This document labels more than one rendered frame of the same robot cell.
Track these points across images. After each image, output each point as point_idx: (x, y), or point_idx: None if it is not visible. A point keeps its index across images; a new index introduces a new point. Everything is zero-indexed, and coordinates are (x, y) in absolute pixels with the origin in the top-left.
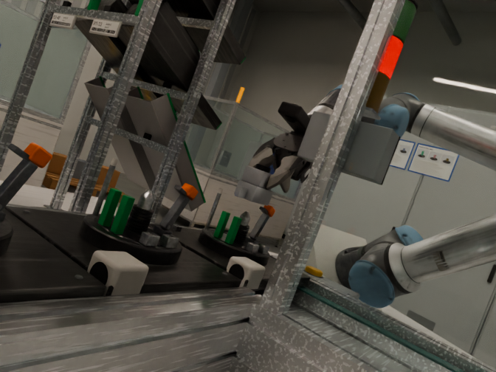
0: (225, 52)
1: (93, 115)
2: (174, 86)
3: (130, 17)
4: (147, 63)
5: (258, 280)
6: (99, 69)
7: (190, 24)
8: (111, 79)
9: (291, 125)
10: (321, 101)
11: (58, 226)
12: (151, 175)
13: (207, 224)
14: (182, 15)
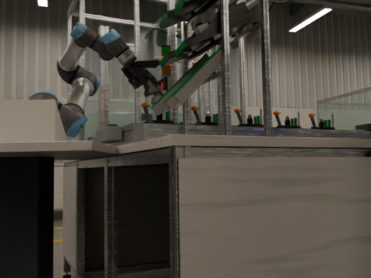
0: (169, 24)
1: (222, 67)
2: (191, 53)
3: None
4: None
5: None
6: (228, 35)
7: (193, 20)
8: (218, 43)
9: (148, 66)
10: (126, 44)
11: None
12: (176, 99)
13: (170, 118)
14: (196, 9)
